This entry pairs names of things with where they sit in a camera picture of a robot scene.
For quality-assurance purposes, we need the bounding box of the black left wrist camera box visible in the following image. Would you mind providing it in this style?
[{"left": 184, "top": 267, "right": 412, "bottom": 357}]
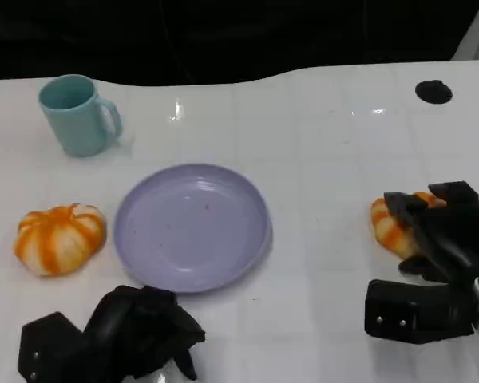
[{"left": 18, "top": 312, "right": 89, "bottom": 383}]

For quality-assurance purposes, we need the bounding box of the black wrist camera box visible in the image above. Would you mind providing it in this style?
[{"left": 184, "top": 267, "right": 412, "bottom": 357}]
[
  {"left": 363, "top": 278, "right": 477, "bottom": 344},
  {"left": 18, "top": 312, "right": 89, "bottom": 383}
]

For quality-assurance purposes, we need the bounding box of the lilac plate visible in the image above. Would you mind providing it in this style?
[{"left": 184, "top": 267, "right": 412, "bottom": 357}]
[{"left": 113, "top": 163, "right": 273, "bottom": 294}]

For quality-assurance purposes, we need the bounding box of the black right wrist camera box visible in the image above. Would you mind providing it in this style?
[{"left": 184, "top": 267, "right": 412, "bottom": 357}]
[{"left": 363, "top": 278, "right": 477, "bottom": 344}]

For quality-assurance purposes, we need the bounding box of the orange white toy bread roll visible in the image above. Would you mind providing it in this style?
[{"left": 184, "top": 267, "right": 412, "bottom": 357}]
[
  {"left": 14, "top": 203, "right": 108, "bottom": 278},
  {"left": 370, "top": 191, "right": 448, "bottom": 259}
]

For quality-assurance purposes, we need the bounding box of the black round table grommet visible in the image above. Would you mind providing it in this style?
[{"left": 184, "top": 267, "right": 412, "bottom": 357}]
[{"left": 414, "top": 79, "right": 453, "bottom": 105}]

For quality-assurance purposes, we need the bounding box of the white metal frame post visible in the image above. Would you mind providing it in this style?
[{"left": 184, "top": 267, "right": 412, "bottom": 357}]
[{"left": 453, "top": 0, "right": 479, "bottom": 61}]

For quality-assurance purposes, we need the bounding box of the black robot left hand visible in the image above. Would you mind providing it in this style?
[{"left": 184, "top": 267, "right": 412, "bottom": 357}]
[{"left": 83, "top": 285, "right": 207, "bottom": 383}]

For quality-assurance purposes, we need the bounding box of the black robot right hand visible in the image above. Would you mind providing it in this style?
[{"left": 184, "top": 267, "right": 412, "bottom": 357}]
[{"left": 382, "top": 181, "right": 479, "bottom": 296}]

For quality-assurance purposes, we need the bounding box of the pale green mug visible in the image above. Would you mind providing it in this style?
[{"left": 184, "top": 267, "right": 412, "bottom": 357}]
[{"left": 38, "top": 73, "right": 124, "bottom": 158}]

